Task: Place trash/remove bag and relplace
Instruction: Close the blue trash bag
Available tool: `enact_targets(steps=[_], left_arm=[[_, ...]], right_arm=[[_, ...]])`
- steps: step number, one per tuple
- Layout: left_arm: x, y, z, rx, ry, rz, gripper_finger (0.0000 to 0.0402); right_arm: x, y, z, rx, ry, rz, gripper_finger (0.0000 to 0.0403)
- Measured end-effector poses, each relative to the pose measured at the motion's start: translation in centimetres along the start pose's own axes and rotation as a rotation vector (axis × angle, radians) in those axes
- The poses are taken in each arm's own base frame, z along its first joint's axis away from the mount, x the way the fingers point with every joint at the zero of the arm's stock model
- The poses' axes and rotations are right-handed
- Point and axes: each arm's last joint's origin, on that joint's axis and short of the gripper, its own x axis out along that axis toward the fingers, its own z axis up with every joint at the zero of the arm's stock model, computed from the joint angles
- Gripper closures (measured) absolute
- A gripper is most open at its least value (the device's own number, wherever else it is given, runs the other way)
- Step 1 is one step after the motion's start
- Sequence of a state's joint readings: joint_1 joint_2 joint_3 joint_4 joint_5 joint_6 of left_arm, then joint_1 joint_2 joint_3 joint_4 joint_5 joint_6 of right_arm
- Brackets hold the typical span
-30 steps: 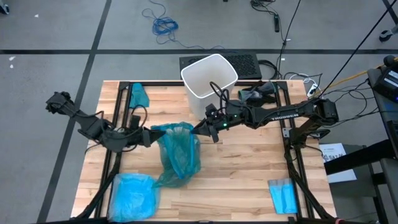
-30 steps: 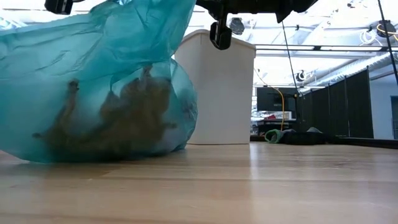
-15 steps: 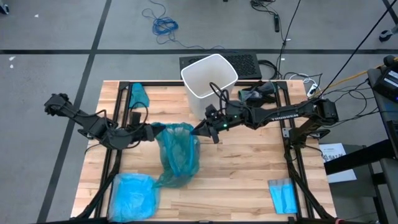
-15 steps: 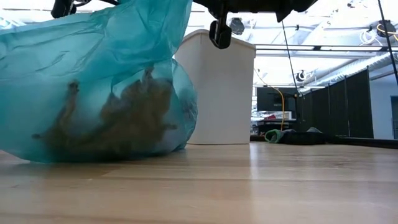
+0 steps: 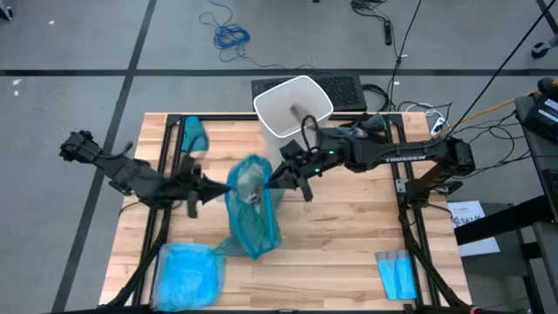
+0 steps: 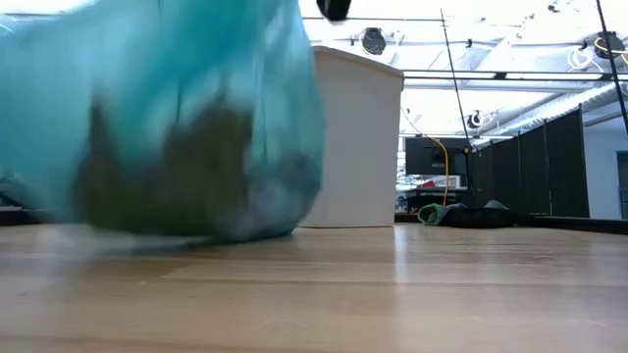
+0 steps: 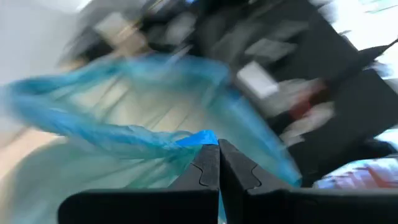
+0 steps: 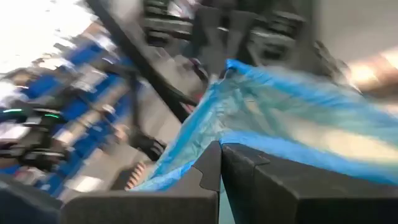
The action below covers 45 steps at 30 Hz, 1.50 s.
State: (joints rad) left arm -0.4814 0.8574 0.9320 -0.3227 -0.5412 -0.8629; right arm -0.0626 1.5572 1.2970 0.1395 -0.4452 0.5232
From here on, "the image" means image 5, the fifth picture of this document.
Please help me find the black caster wheel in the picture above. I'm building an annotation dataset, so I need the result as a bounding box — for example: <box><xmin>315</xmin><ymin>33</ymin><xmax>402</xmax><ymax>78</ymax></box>
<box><xmin>530</xmin><ymin>34</ymin><xmax>558</xmax><ymax>60</ymax></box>

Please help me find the black perforated metal case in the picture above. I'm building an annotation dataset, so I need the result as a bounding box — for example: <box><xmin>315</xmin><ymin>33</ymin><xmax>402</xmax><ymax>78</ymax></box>
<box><xmin>251</xmin><ymin>72</ymin><xmax>368</xmax><ymax>113</ymax></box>

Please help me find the black metal table frame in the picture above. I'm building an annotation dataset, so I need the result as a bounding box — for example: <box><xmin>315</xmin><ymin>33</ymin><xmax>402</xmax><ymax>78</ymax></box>
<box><xmin>104</xmin><ymin>112</ymin><xmax>472</xmax><ymax>314</ymax></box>

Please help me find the black electronic device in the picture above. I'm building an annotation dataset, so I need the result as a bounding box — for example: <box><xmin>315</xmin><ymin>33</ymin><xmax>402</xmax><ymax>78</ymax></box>
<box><xmin>522</xmin><ymin>78</ymin><xmax>558</xmax><ymax>145</ymax></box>

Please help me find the blue coiled floor cable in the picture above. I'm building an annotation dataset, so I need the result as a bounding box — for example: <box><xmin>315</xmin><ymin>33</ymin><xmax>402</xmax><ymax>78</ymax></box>
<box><xmin>198</xmin><ymin>0</ymin><xmax>335</xmax><ymax>75</ymax></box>

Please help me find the crumpled blue plastic bag pile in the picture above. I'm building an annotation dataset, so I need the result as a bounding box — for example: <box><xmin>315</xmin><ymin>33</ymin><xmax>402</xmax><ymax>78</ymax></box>
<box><xmin>151</xmin><ymin>242</ymin><xmax>226</xmax><ymax>313</ymax></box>

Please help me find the white power strip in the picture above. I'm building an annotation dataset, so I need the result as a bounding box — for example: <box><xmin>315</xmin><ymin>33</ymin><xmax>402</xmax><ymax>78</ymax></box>
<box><xmin>429</xmin><ymin>113</ymin><xmax>448</xmax><ymax>135</ymax></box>

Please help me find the black side table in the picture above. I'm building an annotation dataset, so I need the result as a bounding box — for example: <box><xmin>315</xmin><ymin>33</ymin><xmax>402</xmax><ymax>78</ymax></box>
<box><xmin>453</xmin><ymin>95</ymin><xmax>558</xmax><ymax>314</ymax></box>

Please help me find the teal plastic trash bag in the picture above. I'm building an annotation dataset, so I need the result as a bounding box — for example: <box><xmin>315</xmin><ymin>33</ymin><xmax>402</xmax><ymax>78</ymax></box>
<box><xmin>212</xmin><ymin>153</ymin><xmax>285</xmax><ymax>261</ymax></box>

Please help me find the flat folded blue bag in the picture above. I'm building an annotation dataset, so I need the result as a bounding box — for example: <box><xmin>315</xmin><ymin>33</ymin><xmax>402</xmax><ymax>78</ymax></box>
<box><xmin>375</xmin><ymin>249</ymin><xmax>419</xmax><ymax>302</ymax></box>

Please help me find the folded teal trash bag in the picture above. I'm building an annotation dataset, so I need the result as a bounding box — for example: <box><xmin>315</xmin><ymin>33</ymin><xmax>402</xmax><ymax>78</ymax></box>
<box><xmin>180</xmin><ymin>115</ymin><xmax>210</xmax><ymax>154</ymax></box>

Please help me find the yellow cable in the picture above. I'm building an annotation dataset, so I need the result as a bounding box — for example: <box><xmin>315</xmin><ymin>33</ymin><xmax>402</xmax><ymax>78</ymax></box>
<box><xmin>448</xmin><ymin>79</ymin><xmax>558</xmax><ymax>127</ymax></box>

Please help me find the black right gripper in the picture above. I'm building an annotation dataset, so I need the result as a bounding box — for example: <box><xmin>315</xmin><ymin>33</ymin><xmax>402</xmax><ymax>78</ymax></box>
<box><xmin>264</xmin><ymin>140</ymin><xmax>350</xmax><ymax>202</ymax></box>

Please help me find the long thin black cable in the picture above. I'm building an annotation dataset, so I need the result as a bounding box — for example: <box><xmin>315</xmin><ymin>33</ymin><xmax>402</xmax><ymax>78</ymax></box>
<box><xmin>385</xmin><ymin>0</ymin><xmax>424</xmax><ymax>104</ymax></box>
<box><xmin>448</xmin><ymin>2</ymin><xmax>558</xmax><ymax>134</ymax></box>

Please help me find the white plastic trash bin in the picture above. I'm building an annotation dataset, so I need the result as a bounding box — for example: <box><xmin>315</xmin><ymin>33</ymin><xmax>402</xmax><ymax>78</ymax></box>
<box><xmin>253</xmin><ymin>74</ymin><xmax>335</xmax><ymax>175</ymax></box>

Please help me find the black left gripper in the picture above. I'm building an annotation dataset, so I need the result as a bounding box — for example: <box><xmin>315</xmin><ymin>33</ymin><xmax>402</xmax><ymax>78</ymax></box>
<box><xmin>167</xmin><ymin>156</ymin><xmax>231</xmax><ymax>218</ymax></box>

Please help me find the white printed paper sheet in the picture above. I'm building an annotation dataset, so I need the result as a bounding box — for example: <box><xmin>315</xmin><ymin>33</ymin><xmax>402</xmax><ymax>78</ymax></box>
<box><xmin>447</xmin><ymin>199</ymin><xmax>501</xmax><ymax>258</ymax></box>

